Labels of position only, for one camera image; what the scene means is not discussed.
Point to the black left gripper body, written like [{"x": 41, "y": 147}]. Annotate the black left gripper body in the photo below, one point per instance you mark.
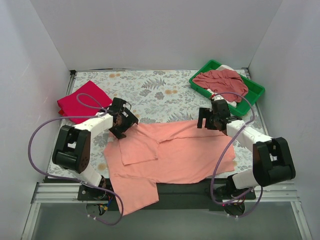
[{"x": 126, "y": 122}]

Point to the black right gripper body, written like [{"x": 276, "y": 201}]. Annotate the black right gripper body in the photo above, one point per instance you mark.
[{"x": 206, "y": 119}]

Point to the salmon pink t-shirt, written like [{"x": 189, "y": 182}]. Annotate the salmon pink t-shirt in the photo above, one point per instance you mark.
[{"x": 171, "y": 153}]

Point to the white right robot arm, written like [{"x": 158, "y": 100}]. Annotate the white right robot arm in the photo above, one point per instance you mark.
[{"x": 271, "y": 157}]

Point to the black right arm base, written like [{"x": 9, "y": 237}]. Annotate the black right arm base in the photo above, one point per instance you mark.
[{"x": 230, "y": 199}]

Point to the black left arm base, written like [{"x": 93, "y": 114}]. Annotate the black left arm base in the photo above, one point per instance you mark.
[{"x": 98, "y": 201}]

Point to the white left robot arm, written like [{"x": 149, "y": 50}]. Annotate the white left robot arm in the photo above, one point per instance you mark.
[{"x": 73, "y": 146}]

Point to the floral patterned table mat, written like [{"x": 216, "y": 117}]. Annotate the floral patterned table mat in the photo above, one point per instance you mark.
[{"x": 156, "y": 96}]

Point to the dusty rose t-shirt in tray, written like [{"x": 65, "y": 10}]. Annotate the dusty rose t-shirt in tray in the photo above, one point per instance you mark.
[{"x": 225, "y": 81}]

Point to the folded crimson red t-shirt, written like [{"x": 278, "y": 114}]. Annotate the folded crimson red t-shirt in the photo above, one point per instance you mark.
[{"x": 86, "y": 101}]

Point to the green plastic tray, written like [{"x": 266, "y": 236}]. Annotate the green plastic tray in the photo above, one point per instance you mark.
[{"x": 254, "y": 90}]

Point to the white garment in tray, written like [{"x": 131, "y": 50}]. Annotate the white garment in tray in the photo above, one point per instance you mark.
[{"x": 225, "y": 67}]

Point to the orange folded garment under red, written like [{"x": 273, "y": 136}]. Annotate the orange folded garment under red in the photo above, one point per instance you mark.
[{"x": 61, "y": 112}]

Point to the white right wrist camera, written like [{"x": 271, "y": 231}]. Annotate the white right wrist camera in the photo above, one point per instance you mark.
[{"x": 216, "y": 97}]

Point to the aluminium front frame rail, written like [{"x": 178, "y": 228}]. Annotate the aluminium front frame rail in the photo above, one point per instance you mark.
[{"x": 56, "y": 214}]

